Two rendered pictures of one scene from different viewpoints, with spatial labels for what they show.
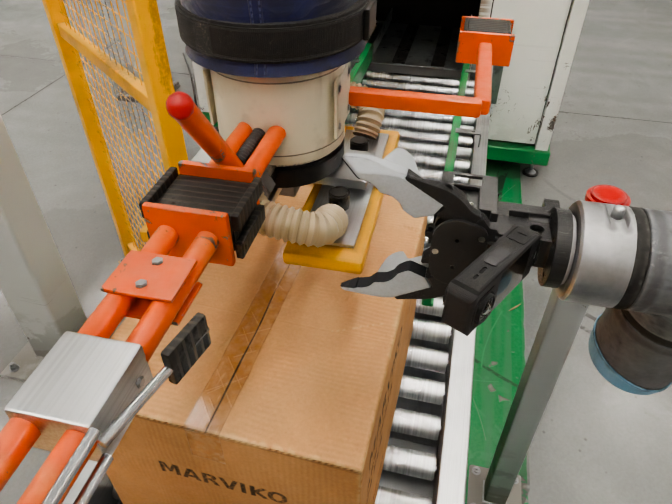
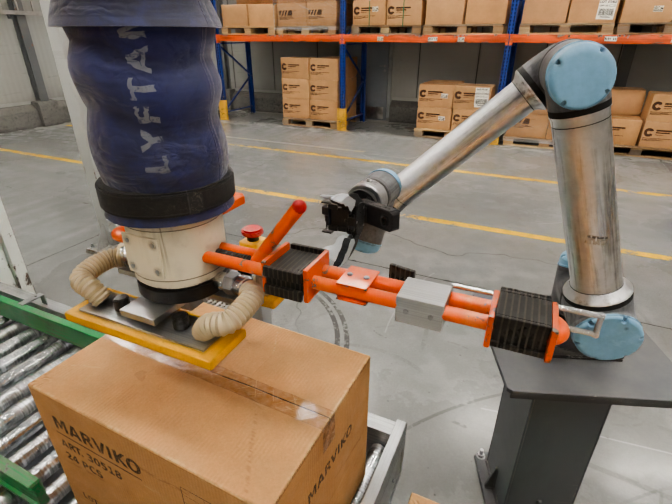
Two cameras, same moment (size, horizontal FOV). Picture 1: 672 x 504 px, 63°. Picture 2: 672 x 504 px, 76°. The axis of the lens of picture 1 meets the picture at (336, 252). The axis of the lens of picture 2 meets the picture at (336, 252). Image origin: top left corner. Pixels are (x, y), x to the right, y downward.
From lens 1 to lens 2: 0.77 m
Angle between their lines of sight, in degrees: 65
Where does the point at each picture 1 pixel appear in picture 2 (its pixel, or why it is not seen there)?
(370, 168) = (341, 197)
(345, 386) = (317, 353)
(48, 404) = (441, 295)
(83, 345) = (407, 289)
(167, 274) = (360, 272)
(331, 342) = (282, 354)
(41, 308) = not seen: outside the picture
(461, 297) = (396, 214)
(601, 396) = not seen: hidden behind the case
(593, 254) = (380, 192)
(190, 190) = (287, 265)
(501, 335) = not seen: hidden behind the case
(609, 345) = (371, 236)
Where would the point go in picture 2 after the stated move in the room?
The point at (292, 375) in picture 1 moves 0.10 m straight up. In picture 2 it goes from (300, 374) to (299, 336)
